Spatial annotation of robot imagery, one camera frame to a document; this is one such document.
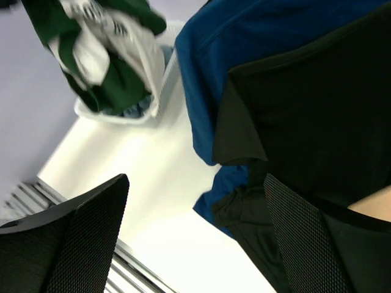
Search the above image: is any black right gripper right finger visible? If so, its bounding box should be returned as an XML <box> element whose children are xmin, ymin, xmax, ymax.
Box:
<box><xmin>264</xmin><ymin>173</ymin><xmax>391</xmax><ymax>293</ymax></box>

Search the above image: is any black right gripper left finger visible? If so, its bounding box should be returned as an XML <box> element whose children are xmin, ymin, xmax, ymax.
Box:
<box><xmin>1</xmin><ymin>174</ymin><xmax>130</xmax><ymax>293</ymax></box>

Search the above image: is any black t-shirt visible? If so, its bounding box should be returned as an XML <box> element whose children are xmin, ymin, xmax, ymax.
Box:
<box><xmin>212</xmin><ymin>1</ymin><xmax>390</xmax><ymax>292</ymax></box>

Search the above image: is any green and white raglan shirt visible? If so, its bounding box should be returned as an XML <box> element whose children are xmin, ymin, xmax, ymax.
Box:
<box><xmin>23</xmin><ymin>1</ymin><xmax>167</xmax><ymax>115</ymax></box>

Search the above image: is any light blue t-shirt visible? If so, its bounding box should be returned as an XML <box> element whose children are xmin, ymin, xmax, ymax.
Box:
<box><xmin>120</xmin><ymin>45</ymin><xmax>174</xmax><ymax>118</ymax></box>

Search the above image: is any white plastic basket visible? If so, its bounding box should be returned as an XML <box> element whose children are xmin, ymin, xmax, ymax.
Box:
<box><xmin>74</xmin><ymin>21</ymin><xmax>184</xmax><ymax>128</ymax></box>

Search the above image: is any aluminium rail frame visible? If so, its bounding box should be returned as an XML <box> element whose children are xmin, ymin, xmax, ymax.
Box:
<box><xmin>1</xmin><ymin>174</ymin><xmax>171</xmax><ymax>292</ymax></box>

